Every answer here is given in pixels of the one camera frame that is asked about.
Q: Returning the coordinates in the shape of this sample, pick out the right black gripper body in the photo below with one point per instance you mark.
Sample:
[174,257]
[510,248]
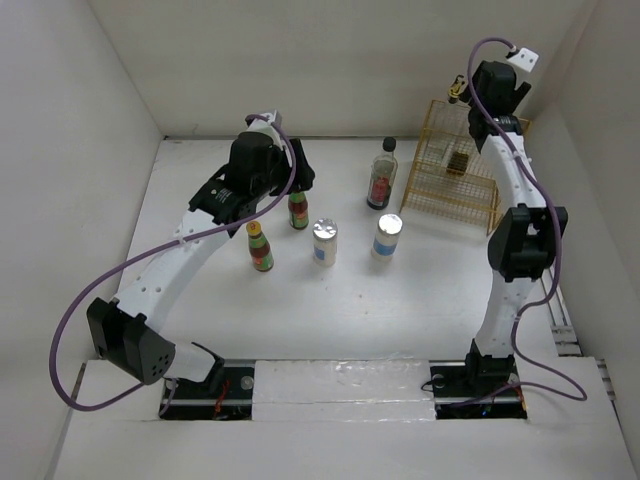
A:
[517,95]

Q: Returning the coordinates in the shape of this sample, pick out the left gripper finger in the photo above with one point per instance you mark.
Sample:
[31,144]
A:
[306,178]
[300,161]

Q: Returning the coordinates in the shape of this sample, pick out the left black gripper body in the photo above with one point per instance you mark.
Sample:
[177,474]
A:
[279,177]

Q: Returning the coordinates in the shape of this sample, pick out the chili sauce bottle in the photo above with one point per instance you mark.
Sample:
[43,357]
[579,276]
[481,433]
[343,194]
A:
[298,210]
[259,247]

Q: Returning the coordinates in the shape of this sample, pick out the clear gold spout bottle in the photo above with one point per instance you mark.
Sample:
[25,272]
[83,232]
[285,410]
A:
[442,112]

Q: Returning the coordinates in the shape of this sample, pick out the dark soy sauce bottle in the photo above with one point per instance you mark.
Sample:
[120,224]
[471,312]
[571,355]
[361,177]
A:
[383,172]

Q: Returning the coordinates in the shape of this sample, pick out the square bottle dark residue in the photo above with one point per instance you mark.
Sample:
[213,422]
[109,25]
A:
[460,146]

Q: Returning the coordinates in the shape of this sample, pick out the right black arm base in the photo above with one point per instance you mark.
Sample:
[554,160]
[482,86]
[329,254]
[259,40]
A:
[457,397]

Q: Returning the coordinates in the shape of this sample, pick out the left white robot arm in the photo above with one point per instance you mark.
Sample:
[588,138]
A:
[126,329]

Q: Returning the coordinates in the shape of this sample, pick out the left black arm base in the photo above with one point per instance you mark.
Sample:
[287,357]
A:
[231,399]

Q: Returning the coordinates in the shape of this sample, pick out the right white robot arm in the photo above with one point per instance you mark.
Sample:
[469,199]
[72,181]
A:
[524,244]

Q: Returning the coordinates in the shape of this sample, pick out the left silver lid jar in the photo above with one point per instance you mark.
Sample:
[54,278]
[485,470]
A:
[325,235]

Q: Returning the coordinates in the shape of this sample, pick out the silver lid jar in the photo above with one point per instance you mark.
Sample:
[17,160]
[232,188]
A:
[325,235]
[388,231]

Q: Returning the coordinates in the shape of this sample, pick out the right silver lid jar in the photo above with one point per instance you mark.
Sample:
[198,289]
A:
[388,231]

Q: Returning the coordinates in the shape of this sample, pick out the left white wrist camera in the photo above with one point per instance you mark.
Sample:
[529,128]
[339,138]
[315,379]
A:
[267,123]

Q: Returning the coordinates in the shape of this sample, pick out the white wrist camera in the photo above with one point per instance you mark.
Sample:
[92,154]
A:
[522,58]
[267,123]

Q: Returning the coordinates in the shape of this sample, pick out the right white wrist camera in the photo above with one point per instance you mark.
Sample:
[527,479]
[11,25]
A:
[522,58]

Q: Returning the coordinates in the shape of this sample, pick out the yellow wire rack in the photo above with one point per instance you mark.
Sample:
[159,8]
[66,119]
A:
[472,199]

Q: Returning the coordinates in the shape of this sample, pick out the metal mounting rail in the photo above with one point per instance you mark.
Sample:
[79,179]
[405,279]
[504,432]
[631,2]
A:
[340,381]

